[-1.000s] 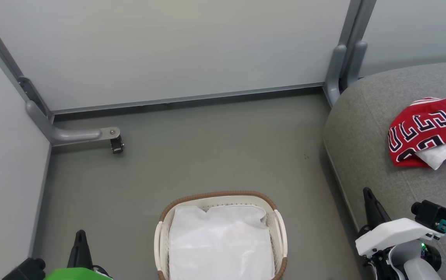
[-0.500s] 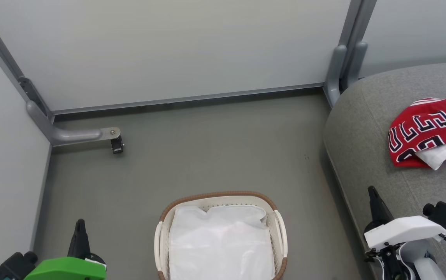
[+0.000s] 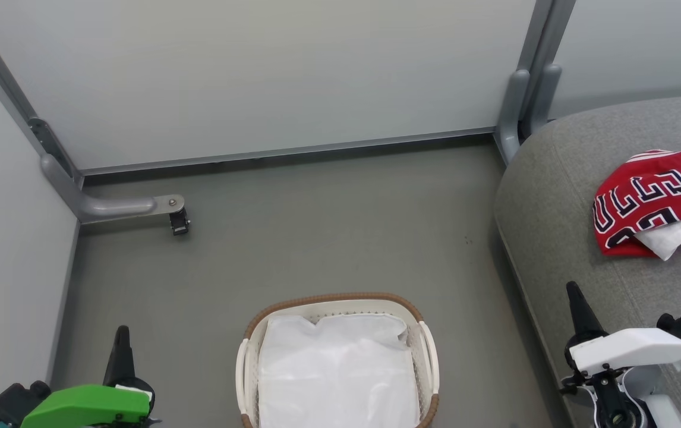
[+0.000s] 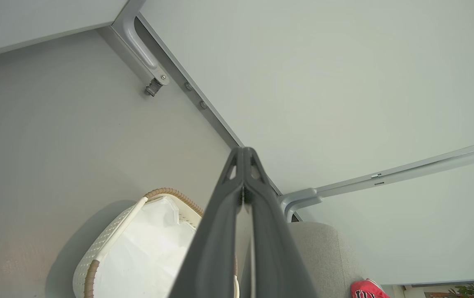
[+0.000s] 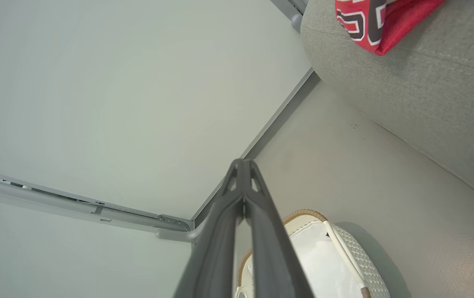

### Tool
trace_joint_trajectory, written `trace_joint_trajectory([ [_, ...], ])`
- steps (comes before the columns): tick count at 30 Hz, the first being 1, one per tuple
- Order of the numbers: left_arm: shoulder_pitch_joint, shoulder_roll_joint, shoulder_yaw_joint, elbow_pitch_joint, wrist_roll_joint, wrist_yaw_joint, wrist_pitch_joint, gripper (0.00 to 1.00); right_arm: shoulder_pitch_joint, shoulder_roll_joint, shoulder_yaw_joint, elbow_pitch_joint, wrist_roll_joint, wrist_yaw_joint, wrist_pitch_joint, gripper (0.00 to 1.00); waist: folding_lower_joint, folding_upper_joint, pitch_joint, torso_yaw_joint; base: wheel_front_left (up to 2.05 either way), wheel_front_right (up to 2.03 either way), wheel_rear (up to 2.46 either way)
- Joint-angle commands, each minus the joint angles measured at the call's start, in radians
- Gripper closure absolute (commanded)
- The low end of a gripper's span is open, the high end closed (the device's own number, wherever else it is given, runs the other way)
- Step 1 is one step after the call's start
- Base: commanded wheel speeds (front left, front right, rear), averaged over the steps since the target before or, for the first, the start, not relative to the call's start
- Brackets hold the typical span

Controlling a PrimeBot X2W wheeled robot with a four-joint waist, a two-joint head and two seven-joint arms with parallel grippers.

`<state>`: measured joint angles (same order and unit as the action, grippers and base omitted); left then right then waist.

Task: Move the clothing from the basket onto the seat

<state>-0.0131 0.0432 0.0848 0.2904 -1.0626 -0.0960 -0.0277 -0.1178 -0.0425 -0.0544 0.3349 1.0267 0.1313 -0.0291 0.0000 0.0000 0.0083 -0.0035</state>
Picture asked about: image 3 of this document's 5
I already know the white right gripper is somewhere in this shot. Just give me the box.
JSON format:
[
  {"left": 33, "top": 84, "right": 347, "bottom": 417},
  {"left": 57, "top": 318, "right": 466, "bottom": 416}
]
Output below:
[{"left": 566, "top": 281, "right": 681, "bottom": 377}]

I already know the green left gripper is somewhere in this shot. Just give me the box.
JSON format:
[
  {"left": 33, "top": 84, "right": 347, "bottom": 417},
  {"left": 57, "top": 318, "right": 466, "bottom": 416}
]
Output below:
[{"left": 20, "top": 325, "right": 162, "bottom": 428}]

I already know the white laundry basket brown rim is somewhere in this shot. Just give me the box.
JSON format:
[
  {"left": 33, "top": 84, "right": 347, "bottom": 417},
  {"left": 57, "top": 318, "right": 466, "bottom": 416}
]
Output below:
[{"left": 235, "top": 291, "right": 440, "bottom": 428}]

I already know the grey fabric sofa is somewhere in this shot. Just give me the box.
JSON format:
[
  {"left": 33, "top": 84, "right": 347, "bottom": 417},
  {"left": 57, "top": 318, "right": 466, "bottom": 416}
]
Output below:
[{"left": 493, "top": 93, "right": 681, "bottom": 428}]

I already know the black caster wheel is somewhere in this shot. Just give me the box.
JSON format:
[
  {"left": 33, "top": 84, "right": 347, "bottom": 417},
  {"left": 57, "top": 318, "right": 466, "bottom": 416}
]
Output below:
[{"left": 168, "top": 208, "right": 191, "bottom": 236}]

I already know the long grey partition foot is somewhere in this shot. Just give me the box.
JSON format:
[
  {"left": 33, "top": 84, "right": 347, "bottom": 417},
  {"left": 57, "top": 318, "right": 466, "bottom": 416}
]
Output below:
[{"left": 40, "top": 153, "right": 187, "bottom": 225}]

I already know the white cloth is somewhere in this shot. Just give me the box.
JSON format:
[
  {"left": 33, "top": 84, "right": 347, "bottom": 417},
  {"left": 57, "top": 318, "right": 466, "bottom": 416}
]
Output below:
[{"left": 257, "top": 313, "right": 421, "bottom": 428}]

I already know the short grey partition foot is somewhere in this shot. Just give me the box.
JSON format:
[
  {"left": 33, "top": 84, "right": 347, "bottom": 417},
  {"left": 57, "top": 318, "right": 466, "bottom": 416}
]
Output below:
[{"left": 493, "top": 62, "right": 562, "bottom": 167}]

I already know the metal hinge plate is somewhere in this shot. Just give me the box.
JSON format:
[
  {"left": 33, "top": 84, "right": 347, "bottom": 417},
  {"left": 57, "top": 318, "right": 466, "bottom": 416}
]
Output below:
[{"left": 27, "top": 117, "right": 68, "bottom": 173}]

